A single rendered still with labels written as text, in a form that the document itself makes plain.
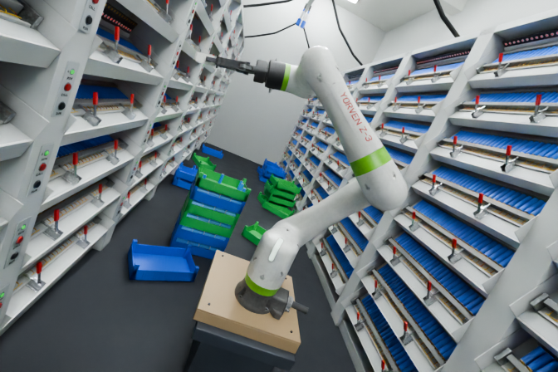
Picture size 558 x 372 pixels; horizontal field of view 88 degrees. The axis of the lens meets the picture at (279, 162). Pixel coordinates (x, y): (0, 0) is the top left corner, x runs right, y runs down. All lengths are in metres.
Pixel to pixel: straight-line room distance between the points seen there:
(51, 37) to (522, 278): 1.31
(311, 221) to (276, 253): 0.21
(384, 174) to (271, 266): 0.45
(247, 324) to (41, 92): 0.79
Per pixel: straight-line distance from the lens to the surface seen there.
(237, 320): 1.00
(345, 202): 1.04
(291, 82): 0.99
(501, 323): 1.16
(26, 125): 0.76
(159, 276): 1.54
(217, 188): 1.62
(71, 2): 0.72
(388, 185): 0.85
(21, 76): 0.76
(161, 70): 1.38
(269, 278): 0.98
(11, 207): 0.83
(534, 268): 1.14
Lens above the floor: 0.93
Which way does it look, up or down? 9 degrees down
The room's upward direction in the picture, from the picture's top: 24 degrees clockwise
